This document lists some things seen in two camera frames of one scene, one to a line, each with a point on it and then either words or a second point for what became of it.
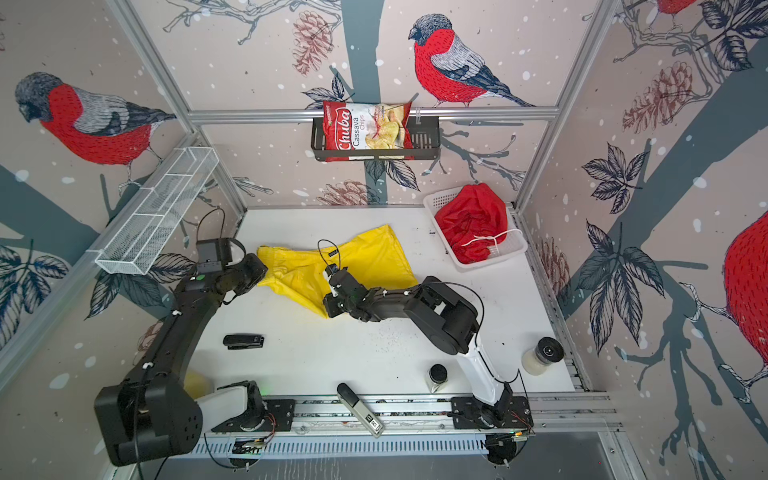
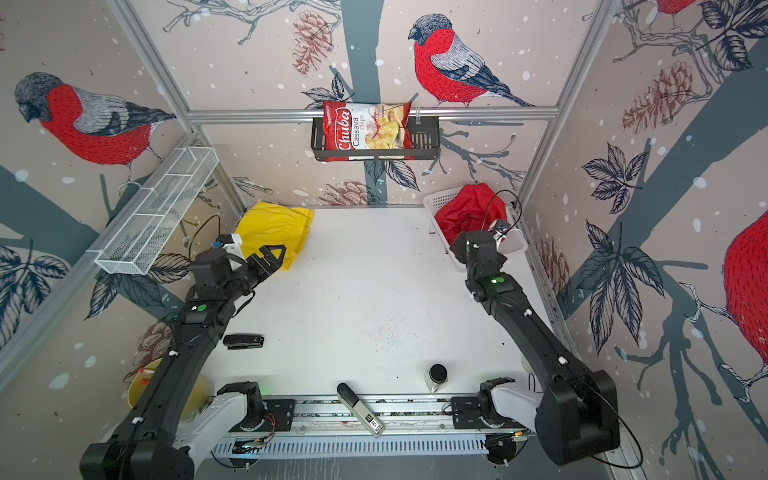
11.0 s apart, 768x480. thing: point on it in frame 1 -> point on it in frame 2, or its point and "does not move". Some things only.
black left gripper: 259,268 does not move
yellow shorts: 300,273 -> 265,224
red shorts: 472,221 does not move
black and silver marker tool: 353,402 does not move
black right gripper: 329,306 -> 463,253
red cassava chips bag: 366,131 does not move
